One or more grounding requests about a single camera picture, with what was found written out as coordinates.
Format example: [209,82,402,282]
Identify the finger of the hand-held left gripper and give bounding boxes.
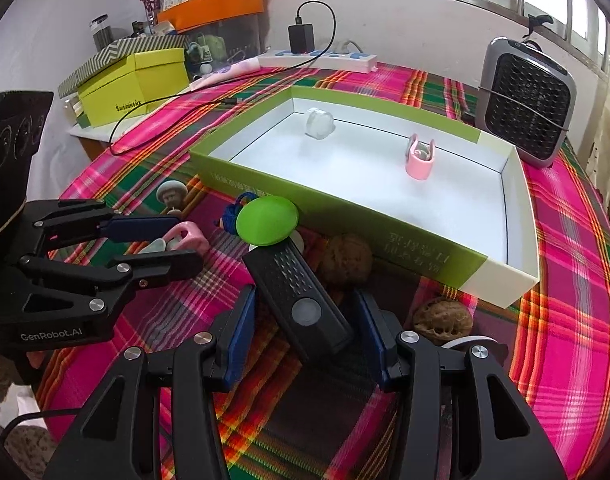
[17,199,184,263]
[17,249,204,324]

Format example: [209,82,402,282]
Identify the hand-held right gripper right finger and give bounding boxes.
[352,290,568,480]

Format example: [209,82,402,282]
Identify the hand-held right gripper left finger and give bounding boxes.
[45,285,258,480]

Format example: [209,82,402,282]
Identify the pink holder with mint insert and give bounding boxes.
[135,221,207,261]
[404,134,436,180]

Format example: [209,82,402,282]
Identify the brown walnut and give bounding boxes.
[411,296,473,346]
[317,234,373,288]

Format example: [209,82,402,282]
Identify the black flashlight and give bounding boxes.
[242,240,355,363]

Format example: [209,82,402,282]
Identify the blue cord with orange pieces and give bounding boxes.
[216,195,251,236]

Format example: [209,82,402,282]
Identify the green white mushroom-shaped toy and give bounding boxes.
[236,196,305,251]

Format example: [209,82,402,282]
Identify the green and white cardboard box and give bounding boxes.
[189,85,541,309]

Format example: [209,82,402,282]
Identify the white tape roll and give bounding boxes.
[442,335,496,356]

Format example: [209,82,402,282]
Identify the yellow-green shoe box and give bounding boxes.
[77,48,191,127]

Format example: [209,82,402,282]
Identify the zigzag patterned box lid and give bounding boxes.
[58,37,158,98]

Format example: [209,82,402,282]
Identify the dark glass jar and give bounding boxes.
[89,15,113,48]

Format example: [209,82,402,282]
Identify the pink and white tube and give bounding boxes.
[192,57,261,91]

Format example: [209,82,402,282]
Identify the small clear plastic jar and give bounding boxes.
[305,107,335,141]

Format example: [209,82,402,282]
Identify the plaid tablecloth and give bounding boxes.
[37,62,610,480]

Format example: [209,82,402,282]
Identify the plastic bin with orange lid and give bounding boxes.
[157,0,264,61]

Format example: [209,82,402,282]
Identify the black charger adapter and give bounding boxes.
[287,22,315,53]

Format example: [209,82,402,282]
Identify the white power strip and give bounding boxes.
[257,47,378,73]

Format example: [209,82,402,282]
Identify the grey space heater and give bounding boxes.
[474,36,577,168]

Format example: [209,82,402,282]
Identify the black clip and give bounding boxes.
[522,14,553,41]

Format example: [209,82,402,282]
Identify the black charging cable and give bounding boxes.
[109,1,336,157]

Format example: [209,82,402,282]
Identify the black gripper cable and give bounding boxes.
[0,407,80,441]

